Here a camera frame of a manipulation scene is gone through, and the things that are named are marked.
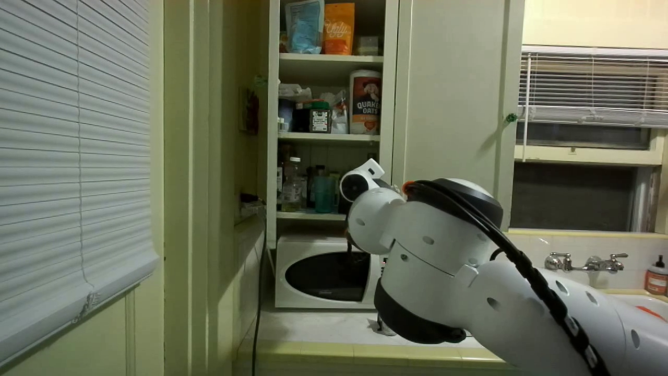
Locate pale green shelf cabinet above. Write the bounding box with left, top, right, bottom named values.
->
left=264, top=0, right=400, bottom=247

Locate pale green upper cabinet door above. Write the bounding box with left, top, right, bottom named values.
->
left=391, top=0, right=525, bottom=234

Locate orange soap bottle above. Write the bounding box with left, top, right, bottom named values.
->
left=640, top=253, right=668, bottom=299

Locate teal plastic container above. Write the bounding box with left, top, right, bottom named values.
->
left=308, top=165, right=344, bottom=214

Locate white microwave oven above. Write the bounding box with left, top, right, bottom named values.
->
left=272, top=232, right=388, bottom=314

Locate small white green-lid jar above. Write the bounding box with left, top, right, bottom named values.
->
left=307, top=101, right=333, bottom=136

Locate white food bag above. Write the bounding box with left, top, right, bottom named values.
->
left=327, top=90, right=350, bottom=136

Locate round oats canister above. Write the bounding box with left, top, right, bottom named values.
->
left=346, top=66, right=384, bottom=137

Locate orange food box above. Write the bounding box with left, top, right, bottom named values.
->
left=321, top=0, right=356, bottom=57

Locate blue snack bag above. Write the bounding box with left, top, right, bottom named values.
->
left=282, top=0, right=326, bottom=57

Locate chrome sink faucet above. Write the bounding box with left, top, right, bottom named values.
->
left=543, top=250, right=631, bottom=276

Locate large white window blind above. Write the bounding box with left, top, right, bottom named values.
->
left=0, top=0, right=160, bottom=368

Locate small white window blind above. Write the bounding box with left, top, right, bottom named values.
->
left=516, top=45, right=668, bottom=132

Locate black power cable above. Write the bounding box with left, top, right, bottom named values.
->
left=249, top=248, right=272, bottom=376

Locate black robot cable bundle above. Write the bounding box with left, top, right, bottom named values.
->
left=404, top=177, right=616, bottom=376

